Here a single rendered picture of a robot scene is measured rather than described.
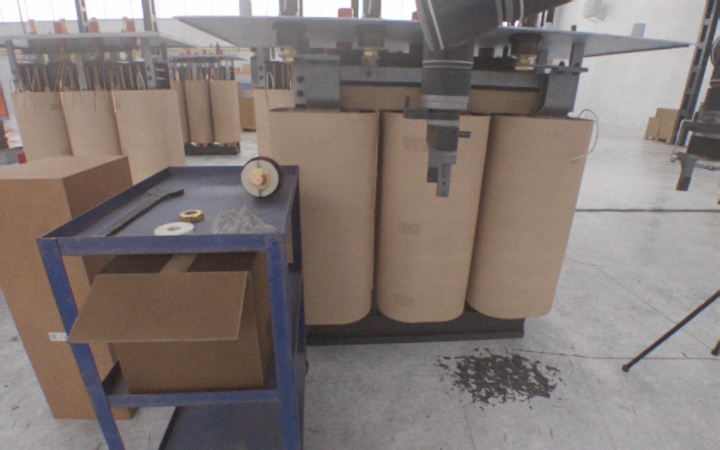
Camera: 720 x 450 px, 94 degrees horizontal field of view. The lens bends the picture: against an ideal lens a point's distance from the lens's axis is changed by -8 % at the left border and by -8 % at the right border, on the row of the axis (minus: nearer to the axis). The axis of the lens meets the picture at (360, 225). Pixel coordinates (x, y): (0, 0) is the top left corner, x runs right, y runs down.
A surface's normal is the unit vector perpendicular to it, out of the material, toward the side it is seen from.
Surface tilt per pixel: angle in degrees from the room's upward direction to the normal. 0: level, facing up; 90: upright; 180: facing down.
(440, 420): 0
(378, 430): 0
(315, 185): 90
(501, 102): 90
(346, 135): 90
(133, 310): 26
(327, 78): 90
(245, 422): 0
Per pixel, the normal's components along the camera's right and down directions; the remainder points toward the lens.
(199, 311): 0.07, -0.69
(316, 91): 0.07, 0.35
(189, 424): 0.02, -0.94
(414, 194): -0.18, 0.34
